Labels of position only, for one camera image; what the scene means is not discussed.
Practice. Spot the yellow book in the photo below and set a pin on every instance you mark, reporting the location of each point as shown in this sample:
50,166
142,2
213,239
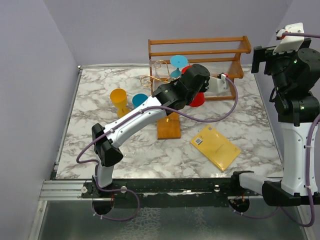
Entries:
216,147

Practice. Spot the wooden rack base board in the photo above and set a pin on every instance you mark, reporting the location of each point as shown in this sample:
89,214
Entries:
169,127

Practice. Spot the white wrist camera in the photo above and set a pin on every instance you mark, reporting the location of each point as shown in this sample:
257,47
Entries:
288,43
218,86

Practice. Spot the wooden shelf rack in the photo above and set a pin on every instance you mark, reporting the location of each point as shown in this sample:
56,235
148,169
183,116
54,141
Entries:
218,54

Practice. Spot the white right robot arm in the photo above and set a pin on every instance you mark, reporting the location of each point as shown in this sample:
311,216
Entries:
294,73

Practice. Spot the gold wire wine glass rack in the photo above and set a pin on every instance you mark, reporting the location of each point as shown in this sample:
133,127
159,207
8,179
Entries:
147,80

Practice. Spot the red plastic goblet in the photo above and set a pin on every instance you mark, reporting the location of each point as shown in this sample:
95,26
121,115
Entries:
199,98

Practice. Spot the orange plastic goblet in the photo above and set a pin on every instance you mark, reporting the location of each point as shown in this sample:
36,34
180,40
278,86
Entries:
119,99

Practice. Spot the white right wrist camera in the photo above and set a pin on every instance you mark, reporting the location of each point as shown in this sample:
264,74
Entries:
288,43

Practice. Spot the aluminium frame rail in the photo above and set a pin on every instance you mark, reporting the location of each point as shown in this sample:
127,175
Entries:
91,189

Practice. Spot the blue plastic goblet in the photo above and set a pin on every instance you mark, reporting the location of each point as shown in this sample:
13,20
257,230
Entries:
139,99
179,62

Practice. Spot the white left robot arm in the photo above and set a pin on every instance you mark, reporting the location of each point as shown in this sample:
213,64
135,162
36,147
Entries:
164,100

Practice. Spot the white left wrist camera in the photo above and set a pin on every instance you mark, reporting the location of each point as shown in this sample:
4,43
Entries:
218,86

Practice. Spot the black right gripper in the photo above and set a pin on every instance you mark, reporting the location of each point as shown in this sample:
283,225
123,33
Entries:
265,54

